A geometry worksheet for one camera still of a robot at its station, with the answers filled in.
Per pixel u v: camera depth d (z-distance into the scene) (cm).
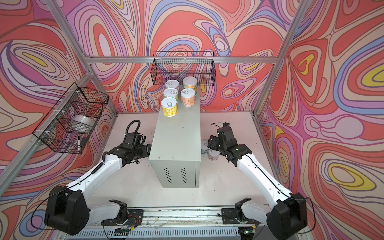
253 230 70
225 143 58
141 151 76
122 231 72
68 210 40
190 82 76
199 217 75
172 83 78
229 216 73
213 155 91
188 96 72
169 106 68
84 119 73
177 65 91
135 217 73
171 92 74
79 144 72
